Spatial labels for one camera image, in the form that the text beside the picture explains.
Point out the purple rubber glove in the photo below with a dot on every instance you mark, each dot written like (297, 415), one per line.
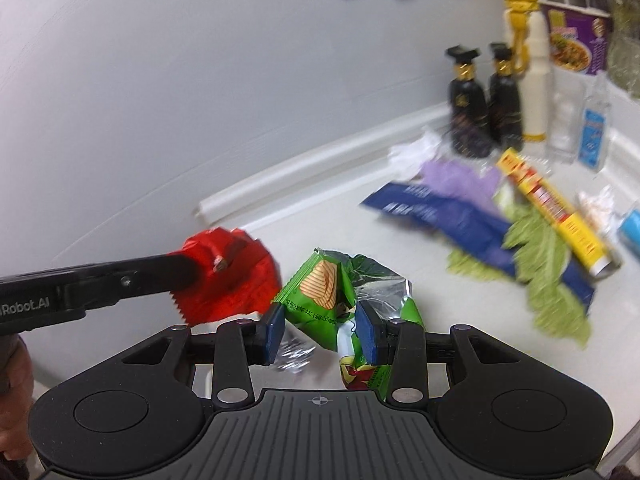
(460, 180)

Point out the red cracker packet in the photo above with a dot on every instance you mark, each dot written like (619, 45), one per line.
(240, 290)

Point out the long yellow box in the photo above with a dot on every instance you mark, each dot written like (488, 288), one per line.
(555, 200)

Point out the white bottle yellow cap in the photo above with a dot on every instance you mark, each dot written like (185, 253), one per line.
(535, 95)

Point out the dark blue snack packet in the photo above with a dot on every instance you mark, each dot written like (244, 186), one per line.
(465, 220)

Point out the glass jar of sprouting garlic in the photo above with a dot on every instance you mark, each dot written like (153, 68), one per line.
(625, 35)

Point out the blue cup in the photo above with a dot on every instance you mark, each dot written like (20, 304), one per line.
(631, 230)

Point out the person's left hand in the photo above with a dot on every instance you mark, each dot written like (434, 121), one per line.
(15, 430)

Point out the green chip packet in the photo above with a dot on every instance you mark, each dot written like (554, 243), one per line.
(320, 290)

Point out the purple instant noodle cup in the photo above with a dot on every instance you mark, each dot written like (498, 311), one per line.
(580, 45)

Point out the clear drinking glass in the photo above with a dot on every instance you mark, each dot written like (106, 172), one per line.
(562, 125)

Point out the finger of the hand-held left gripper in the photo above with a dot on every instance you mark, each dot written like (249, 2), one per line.
(140, 280)

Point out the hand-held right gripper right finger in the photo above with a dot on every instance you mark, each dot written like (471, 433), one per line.
(365, 332)

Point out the green cabbage leaf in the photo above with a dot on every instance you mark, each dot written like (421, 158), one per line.
(470, 265)
(545, 270)

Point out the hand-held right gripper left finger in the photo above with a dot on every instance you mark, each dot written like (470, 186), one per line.
(275, 335)

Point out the dark sauce bottle gold neck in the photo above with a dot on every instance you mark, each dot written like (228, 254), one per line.
(505, 105)
(467, 110)

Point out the clear bottle blue label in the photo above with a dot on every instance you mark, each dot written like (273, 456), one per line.
(595, 130)

